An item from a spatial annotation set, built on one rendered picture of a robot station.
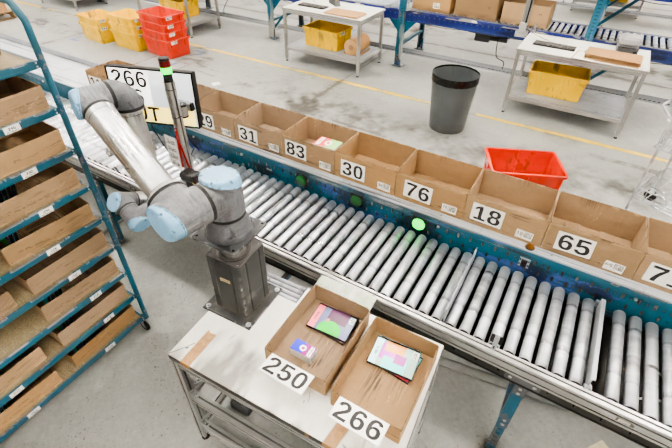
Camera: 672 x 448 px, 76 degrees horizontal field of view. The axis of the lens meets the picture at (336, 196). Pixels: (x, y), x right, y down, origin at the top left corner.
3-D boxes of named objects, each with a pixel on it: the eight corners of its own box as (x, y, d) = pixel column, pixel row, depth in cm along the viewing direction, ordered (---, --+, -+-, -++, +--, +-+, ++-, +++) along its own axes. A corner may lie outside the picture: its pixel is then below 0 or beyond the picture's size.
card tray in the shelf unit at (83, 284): (48, 321, 214) (39, 308, 208) (16, 294, 227) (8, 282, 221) (119, 271, 241) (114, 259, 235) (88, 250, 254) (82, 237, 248)
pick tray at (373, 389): (329, 404, 161) (329, 390, 155) (374, 329, 188) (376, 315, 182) (398, 445, 150) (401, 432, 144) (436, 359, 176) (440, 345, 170)
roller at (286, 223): (261, 245, 236) (260, 238, 233) (313, 197, 272) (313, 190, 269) (268, 248, 234) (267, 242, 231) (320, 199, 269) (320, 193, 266)
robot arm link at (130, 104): (127, 70, 178) (169, 203, 216) (97, 78, 171) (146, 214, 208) (140, 75, 171) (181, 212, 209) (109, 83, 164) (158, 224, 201)
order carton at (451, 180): (393, 196, 243) (396, 171, 233) (414, 172, 263) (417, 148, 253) (461, 220, 227) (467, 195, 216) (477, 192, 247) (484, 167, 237)
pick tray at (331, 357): (265, 362, 174) (262, 348, 168) (315, 297, 201) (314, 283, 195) (324, 396, 163) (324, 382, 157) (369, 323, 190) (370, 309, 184)
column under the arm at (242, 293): (249, 330, 186) (240, 279, 166) (203, 307, 196) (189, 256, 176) (282, 289, 205) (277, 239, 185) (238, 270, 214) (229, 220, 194)
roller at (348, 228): (310, 268, 223) (310, 261, 220) (358, 214, 258) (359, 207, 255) (318, 272, 221) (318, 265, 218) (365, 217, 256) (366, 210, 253)
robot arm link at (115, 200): (112, 217, 197) (101, 203, 200) (136, 215, 208) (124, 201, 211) (121, 201, 194) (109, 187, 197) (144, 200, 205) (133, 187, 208)
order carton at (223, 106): (193, 125, 307) (189, 104, 297) (222, 110, 327) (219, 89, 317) (235, 140, 291) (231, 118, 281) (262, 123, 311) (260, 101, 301)
